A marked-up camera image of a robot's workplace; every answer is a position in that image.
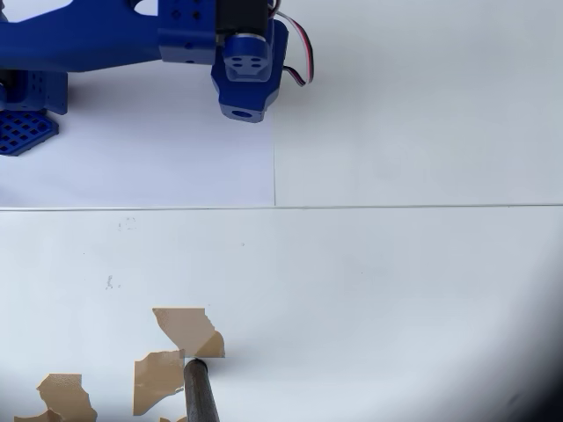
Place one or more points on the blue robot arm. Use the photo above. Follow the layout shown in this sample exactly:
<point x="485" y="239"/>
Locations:
<point x="88" y="35"/>

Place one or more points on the white paper sheet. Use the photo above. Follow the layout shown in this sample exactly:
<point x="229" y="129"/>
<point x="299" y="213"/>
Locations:
<point x="154" y="167"/>

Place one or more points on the dark metal rod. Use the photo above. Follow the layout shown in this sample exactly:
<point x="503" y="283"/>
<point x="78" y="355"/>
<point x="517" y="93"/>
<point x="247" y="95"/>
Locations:
<point x="200" y="391"/>

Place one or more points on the blue grid base plate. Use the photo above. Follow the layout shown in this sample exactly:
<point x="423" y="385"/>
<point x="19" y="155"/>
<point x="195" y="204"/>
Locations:
<point x="22" y="132"/>

